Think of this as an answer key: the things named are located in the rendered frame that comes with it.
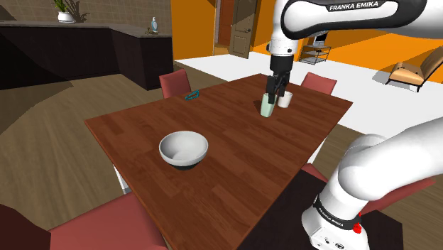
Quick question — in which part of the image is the grey metal shelf rack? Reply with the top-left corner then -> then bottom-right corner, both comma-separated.
298,31 -> 333,66

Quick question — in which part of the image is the brown wooden door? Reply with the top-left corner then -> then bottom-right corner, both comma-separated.
229,0 -> 259,60

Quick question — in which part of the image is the white bowl with black base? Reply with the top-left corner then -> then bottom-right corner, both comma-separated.
158,130 -> 209,171

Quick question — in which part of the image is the red dining chair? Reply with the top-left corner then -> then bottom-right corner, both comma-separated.
48,192 -> 170,250
158,68 -> 192,100
300,72 -> 339,96
300,162 -> 437,216

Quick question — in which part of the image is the pale green cup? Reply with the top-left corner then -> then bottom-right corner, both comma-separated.
260,92 -> 277,118

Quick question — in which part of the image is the white cup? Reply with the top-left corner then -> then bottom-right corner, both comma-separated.
276,90 -> 294,109

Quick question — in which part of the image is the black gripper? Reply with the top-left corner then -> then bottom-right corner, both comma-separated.
266,54 -> 295,105

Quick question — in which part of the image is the dark kitchen counter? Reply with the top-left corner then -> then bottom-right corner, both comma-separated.
0,0 -> 174,92

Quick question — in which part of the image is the dark robot stand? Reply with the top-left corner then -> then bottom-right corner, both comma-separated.
238,168 -> 405,250

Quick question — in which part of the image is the brown wooden dining table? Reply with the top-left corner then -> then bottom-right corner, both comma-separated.
84,72 -> 354,250

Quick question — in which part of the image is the tan lounge chair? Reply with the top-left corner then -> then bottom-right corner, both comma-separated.
385,46 -> 443,93

